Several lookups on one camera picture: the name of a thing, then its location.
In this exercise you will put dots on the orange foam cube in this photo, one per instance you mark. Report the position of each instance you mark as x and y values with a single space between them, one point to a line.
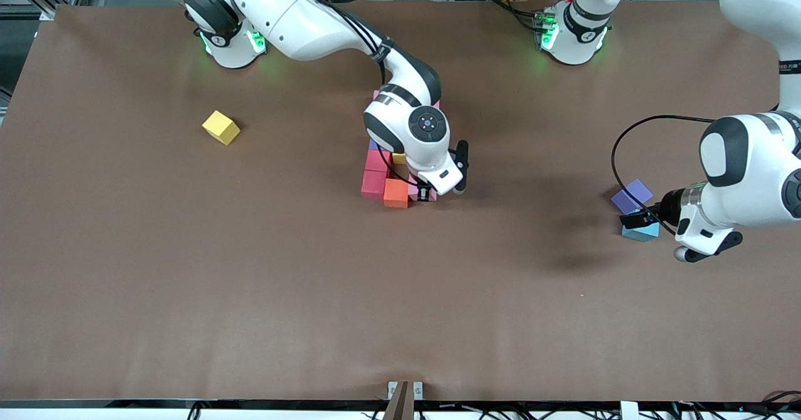
395 193

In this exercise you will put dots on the yellow foam cube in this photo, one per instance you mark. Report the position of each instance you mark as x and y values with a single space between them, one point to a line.
399 157
220 126

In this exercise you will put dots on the teal foam cube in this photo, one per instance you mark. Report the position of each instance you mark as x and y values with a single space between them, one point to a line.
641 233

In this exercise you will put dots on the light red foam cube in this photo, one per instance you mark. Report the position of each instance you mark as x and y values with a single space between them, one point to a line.
373 185

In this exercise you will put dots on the dark red foam cube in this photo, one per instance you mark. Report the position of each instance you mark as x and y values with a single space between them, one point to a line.
377 160

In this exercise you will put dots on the brown table cover sheet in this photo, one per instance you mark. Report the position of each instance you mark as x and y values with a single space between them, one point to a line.
400 313

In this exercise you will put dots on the table edge clamp bracket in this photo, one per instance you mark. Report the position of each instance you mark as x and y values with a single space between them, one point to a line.
403 404

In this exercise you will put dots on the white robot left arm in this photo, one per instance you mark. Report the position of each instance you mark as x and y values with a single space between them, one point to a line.
757 157

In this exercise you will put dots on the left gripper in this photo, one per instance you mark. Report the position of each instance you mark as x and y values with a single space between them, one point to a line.
667 208

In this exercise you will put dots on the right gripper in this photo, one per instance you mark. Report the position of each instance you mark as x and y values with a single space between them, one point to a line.
426 193

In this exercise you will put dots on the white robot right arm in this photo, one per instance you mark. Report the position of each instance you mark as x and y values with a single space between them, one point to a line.
300 19

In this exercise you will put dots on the white table post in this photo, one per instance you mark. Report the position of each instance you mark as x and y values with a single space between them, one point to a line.
629 411

